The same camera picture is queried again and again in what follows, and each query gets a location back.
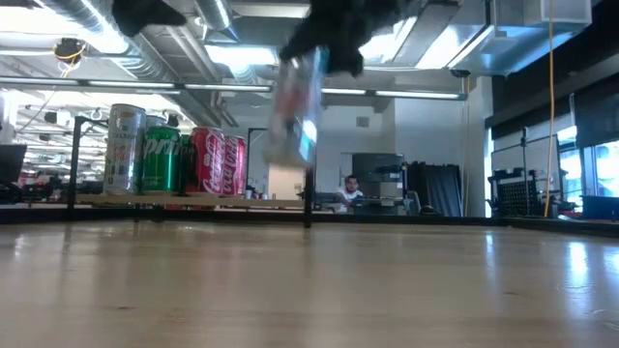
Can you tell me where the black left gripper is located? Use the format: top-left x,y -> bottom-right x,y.
111,0 -> 188,39

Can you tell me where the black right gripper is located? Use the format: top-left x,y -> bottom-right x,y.
279,0 -> 402,78

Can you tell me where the green Sprite can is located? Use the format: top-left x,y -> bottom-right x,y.
140,125 -> 183,194

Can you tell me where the red Coca-Cola can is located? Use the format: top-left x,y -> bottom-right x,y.
221,134 -> 248,196
187,126 -> 227,195

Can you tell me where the linear ceiling light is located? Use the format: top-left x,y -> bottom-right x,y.
0,75 -> 468,102

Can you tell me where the black cabinet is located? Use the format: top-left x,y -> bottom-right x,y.
351,153 -> 405,217

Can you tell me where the person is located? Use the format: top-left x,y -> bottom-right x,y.
336,174 -> 365,214

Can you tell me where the black fabric backdrop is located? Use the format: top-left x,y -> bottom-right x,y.
405,161 -> 463,218

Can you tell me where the black monitor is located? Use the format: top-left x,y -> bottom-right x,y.
0,143 -> 28,204

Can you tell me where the black perforated rack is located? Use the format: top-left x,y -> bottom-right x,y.
486,167 -> 544,218

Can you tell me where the black window blind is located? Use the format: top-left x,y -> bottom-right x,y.
573,79 -> 619,149

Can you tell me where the silver ventilation duct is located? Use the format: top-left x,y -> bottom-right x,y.
41,0 -> 175,83

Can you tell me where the black yellow cable reel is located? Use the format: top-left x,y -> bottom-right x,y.
52,37 -> 88,67

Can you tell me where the black frame wooden shelf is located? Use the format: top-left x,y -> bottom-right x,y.
66,114 -> 314,229

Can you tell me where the silver rectangular air duct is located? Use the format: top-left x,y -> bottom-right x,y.
449,0 -> 594,78

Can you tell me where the yellow hanging cable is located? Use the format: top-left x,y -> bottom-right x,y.
544,0 -> 556,218

